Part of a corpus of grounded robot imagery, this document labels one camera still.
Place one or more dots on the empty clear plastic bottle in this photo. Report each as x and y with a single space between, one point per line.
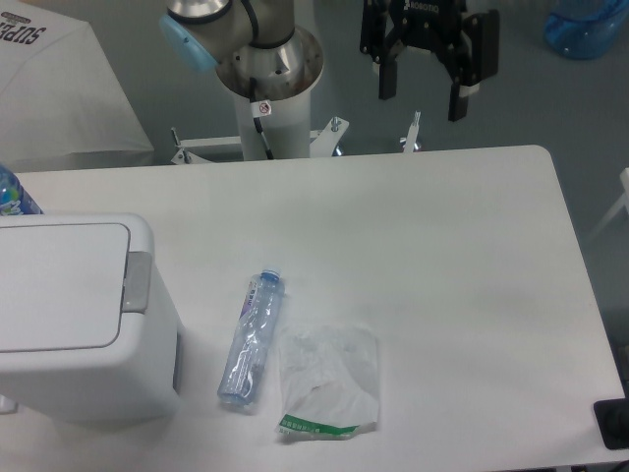
245 364

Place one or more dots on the black device table edge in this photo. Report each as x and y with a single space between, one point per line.
612 418

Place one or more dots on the white table clamp bracket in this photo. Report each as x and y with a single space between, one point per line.
411 142

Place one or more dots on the white cloth printed box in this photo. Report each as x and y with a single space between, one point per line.
60 99

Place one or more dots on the blue labelled drink bottle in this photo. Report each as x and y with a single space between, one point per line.
15 200

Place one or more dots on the blue water jug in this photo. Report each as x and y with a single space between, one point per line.
584 30

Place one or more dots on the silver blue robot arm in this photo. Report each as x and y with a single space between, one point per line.
210 30

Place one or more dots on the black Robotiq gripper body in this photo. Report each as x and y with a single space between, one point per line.
426 24

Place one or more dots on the white push-lid trash can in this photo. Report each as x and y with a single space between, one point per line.
89 331

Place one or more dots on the white frame right edge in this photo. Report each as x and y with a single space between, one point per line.
619 206

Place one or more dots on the clear plastic bag green strip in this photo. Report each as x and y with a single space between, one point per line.
329 382

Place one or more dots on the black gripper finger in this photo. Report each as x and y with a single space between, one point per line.
384 30
470 54

